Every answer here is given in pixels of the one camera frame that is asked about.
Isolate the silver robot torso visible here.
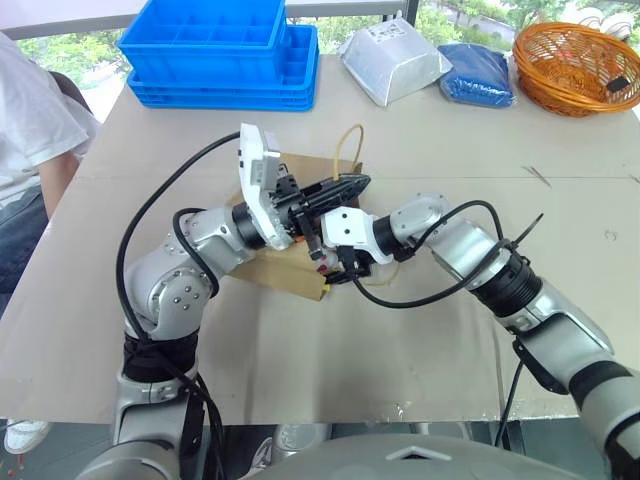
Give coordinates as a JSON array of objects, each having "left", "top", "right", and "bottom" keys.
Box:
[{"left": 79, "top": 433, "right": 614, "bottom": 480}]

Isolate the blue shallow plastic crate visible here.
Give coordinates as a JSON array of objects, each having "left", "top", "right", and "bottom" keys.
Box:
[{"left": 126, "top": 24, "right": 321, "bottom": 113}]

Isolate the blue plastic bag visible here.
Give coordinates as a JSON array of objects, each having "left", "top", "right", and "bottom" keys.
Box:
[{"left": 436, "top": 42, "right": 519, "bottom": 109}]

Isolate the brown paper bag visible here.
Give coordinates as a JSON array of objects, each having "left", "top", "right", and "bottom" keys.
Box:
[{"left": 219, "top": 123, "right": 402, "bottom": 304}]

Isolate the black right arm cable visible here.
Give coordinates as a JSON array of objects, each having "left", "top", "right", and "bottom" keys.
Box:
[{"left": 337, "top": 199, "right": 526, "bottom": 449}]

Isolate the person in white shirt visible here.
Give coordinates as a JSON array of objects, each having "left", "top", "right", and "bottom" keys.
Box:
[{"left": 0, "top": 29, "right": 104, "bottom": 311}]

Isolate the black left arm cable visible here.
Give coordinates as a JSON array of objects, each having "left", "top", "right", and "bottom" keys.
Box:
[{"left": 115, "top": 131, "right": 242, "bottom": 480}]

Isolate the white silver plastic bag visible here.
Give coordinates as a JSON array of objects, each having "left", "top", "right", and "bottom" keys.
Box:
[{"left": 338, "top": 18, "right": 455, "bottom": 108}]

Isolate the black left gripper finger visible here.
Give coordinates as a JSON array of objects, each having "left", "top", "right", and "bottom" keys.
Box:
[
  {"left": 306, "top": 173, "right": 373, "bottom": 200},
  {"left": 299, "top": 182, "right": 370, "bottom": 218}
]

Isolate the orange wicker basket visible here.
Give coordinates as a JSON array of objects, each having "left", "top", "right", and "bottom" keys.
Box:
[{"left": 513, "top": 21, "right": 640, "bottom": 119}]

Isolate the black zip tie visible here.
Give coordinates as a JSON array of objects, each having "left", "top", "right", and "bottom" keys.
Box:
[{"left": 499, "top": 212, "right": 546, "bottom": 252}]

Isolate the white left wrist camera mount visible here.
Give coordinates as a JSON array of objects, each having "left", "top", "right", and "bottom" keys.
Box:
[{"left": 238, "top": 122, "right": 302, "bottom": 252}]

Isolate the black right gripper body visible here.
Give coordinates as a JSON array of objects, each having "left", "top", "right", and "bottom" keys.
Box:
[{"left": 344, "top": 247, "right": 374, "bottom": 286}]

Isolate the white round object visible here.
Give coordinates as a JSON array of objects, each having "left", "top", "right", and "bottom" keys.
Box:
[{"left": 579, "top": 7, "right": 638, "bottom": 44}]

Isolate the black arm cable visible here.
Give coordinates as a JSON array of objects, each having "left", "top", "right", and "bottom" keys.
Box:
[
  {"left": 115, "top": 131, "right": 242, "bottom": 480},
  {"left": 337, "top": 199, "right": 526, "bottom": 449}
]

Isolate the dark chair back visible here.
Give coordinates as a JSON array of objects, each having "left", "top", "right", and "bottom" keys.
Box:
[{"left": 49, "top": 69, "right": 94, "bottom": 114}]

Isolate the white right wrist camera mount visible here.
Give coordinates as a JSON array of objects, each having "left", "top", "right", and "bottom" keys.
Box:
[{"left": 319, "top": 206, "right": 397, "bottom": 266}]

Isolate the small red yellow plush toy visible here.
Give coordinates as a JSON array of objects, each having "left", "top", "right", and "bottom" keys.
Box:
[{"left": 313, "top": 252, "right": 335, "bottom": 296}]

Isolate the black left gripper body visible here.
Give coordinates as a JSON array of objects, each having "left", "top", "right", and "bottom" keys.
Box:
[{"left": 272, "top": 169, "right": 322, "bottom": 242}]

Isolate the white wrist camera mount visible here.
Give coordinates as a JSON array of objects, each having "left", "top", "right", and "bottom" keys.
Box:
[
  {"left": 238, "top": 122, "right": 302, "bottom": 252},
  {"left": 319, "top": 206, "right": 397, "bottom": 266}
]

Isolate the white sneaker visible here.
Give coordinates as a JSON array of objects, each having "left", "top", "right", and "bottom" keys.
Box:
[{"left": 3, "top": 418, "right": 53, "bottom": 456}]

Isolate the blue divided plastic crate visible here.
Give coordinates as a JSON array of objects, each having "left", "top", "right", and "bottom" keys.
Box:
[{"left": 117, "top": 0, "right": 290, "bottom": 87}]

